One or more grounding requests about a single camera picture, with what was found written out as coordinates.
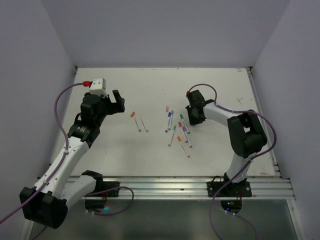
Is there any dark green marker pen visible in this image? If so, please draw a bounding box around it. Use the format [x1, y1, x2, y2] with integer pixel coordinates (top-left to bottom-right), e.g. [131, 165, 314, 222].
[180, 114, 190, 134]

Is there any pink marker pen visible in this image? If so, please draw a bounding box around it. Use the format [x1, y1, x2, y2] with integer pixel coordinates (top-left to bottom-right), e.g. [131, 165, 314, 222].
[178, 121, 189, 143]

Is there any light blue marker pen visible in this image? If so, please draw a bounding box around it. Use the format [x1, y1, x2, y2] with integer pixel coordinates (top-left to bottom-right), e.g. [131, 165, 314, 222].
[167, 110, 174, 131]

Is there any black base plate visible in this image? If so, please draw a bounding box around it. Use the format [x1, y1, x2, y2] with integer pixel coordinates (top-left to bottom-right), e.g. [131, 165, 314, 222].
[206, 173, 252, 198]
[84, 181, 120, 198]

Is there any peach marker pen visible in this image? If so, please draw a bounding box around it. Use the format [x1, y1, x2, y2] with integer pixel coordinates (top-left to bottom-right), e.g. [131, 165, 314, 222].
[139, 115, 149, 133]

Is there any light green marker pen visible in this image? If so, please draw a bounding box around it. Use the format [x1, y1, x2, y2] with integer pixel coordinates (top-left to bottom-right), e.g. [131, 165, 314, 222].
[168, 125, 177, 147]

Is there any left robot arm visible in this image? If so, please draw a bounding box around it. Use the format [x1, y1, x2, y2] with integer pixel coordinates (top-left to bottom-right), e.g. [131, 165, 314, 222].
[19, 90, 125, 229]

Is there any dark orange marker pen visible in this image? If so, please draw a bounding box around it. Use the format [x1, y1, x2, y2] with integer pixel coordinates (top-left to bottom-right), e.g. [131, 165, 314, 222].
[177, 136, 191, 158]

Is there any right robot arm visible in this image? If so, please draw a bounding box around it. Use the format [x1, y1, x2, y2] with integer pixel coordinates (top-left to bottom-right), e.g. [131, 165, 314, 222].
[186, 90, 268, 197]

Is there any dark purple marker pen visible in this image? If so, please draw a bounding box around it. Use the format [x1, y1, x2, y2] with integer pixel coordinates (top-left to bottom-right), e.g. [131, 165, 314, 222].
[165, 111, 172, 133]

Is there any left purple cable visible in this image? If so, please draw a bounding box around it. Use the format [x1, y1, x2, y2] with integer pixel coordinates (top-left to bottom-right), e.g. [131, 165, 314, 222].
[0, 80, 135, 240]

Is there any magenta marker pen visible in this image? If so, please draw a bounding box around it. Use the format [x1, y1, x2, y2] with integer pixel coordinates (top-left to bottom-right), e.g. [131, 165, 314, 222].
[182, 126, 193, 148]

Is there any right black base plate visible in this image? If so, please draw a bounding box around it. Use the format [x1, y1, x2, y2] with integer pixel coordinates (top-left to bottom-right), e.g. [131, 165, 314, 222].
[206, 173, 252, 198]

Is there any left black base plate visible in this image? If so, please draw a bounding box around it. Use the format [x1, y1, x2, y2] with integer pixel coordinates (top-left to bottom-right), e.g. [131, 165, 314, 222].
[84, 181, 120, 198]

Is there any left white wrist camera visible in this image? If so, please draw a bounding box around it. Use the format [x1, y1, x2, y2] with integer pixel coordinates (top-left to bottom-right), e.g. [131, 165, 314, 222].
[89, 77, 107, 96]

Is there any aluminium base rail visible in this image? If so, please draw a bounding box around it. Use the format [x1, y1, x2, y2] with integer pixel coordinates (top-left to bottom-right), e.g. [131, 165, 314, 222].
[33, 176, 295, 201]

